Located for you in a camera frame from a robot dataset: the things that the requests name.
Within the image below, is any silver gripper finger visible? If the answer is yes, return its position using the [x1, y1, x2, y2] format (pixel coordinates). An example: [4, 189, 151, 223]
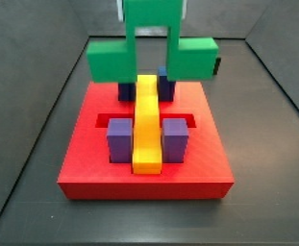
[181, 0, 187, 19]
[116, 0, 124, 22]

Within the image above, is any green stepped block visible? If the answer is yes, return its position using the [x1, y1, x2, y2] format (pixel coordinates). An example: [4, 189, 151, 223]
[85, 0, 217, 83]

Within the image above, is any black angled fixture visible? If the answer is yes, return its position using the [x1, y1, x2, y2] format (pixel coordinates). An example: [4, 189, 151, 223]
[213, 57, 221, 75]

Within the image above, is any red base board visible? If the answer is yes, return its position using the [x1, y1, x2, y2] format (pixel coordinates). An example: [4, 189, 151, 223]
[57, 76, 233, 200]

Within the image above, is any dark blue block right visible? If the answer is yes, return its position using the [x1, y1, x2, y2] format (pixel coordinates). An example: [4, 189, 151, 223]
[157, 66, 176, 102]

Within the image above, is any dark blue block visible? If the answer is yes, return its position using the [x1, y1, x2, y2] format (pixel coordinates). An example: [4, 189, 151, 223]
[117, 83, 136, 102]
[157, 66, 176, 102]

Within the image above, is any dark blue block left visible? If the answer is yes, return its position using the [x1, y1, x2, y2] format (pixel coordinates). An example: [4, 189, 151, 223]
[117, 83, 136, 102]

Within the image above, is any purple block left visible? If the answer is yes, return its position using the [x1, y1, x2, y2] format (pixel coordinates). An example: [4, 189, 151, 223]
[106, 118, 132, 163]

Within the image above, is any purple block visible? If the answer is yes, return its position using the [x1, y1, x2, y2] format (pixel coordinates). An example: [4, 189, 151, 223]
[106, 118, 132, 163]
[161, 118, 188, 163]

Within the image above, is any purple block right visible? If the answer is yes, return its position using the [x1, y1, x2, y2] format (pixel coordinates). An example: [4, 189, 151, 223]
[161, 118, 188, 163]

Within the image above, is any yellow long bar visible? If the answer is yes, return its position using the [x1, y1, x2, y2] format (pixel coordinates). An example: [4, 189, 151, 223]
[132, 75, 161, 174]

